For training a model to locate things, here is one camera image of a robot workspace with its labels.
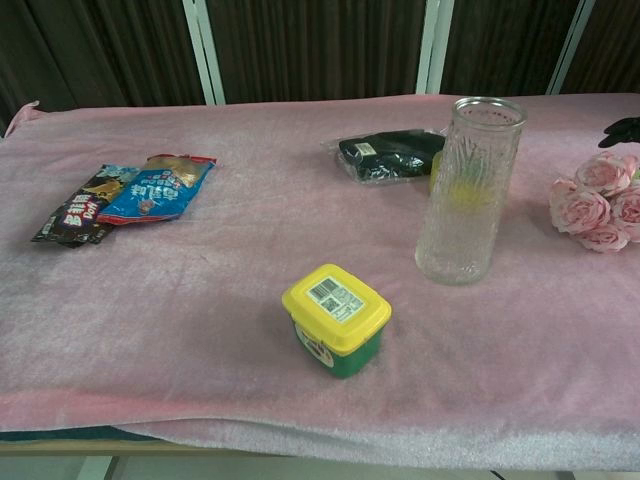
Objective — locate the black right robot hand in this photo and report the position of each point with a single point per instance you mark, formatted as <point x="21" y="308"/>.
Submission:
<point x="625" y="131"/>

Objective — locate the green tub with yellow lid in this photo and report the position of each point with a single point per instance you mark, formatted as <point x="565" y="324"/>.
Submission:
<point x="340" y="320"/>

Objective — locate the dark brown curtain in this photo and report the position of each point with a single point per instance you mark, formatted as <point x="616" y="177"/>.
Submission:
<point x="310" y="45"/>

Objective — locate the dark green cloth edge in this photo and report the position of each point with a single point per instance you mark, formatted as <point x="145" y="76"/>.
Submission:
<point x="75" y="434"/>

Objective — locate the pink fleece blanket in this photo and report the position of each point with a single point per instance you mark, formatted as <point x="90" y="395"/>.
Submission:
<point x="200" y="300"/>

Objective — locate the white frame post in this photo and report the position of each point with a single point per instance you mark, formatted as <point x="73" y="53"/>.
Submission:
<point x="431" y="50"/>
<point x="206" y="55"/>
<point x="570" y="50"/>

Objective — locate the blue snack bag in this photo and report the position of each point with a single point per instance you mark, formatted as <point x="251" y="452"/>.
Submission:
<point x="155" y="192"/>

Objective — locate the pink rose bouquet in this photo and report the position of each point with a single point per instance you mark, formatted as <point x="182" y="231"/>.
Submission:
<point x="595" y="205"/>

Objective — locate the dark brown chocolate bag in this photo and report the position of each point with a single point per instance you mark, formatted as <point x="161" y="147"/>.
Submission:
<point x="70" y="220"/>

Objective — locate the tall textured glass vase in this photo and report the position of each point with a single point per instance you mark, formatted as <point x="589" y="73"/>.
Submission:
<point x="470" y="200"/>

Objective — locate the small yellow object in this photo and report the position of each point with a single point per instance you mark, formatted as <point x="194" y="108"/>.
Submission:
<point x="434" y="172"/>

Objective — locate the black item in clear bag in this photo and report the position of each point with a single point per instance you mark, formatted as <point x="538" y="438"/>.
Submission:
<point x="390" y="155"/>

